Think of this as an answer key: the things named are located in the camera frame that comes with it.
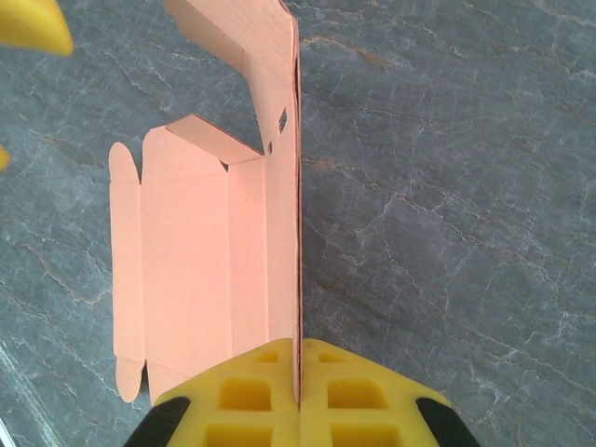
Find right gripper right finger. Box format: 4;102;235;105
300;338;471;447

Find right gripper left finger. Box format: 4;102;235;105
123;338;300;447

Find orange paper box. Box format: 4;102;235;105
109;0;306;406

